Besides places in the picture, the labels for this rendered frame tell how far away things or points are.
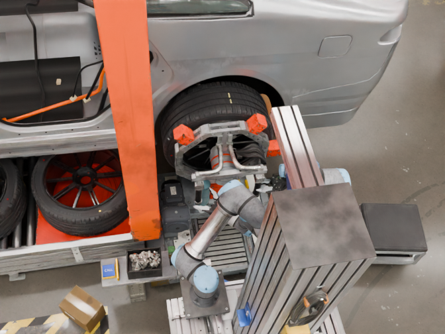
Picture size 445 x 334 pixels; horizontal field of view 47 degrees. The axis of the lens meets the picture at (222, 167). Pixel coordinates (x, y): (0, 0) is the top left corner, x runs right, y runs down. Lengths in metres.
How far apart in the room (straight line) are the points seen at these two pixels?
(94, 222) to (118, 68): 1.54
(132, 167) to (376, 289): 2.06
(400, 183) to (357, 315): 1.16
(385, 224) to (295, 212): 2.14
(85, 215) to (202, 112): 0.99
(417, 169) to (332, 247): 2.95
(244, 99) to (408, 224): 1.48
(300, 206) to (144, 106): 0.82
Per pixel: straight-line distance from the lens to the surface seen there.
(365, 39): 2.86
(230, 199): 2.32
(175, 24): 2.49
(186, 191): 3.59
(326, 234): 1.50
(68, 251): 3.34
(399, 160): 4.38
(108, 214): 3.23
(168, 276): 3.08
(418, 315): 3.82
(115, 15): 1.72
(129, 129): 2.16
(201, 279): 2.44
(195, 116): 2.79
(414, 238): 3.64
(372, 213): 3.62
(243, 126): 2.80
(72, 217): 3.24
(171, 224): 3.30
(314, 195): 1.55
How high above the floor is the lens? 3.33
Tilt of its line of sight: 57 degrees down
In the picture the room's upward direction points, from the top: 8 degrees clockwise
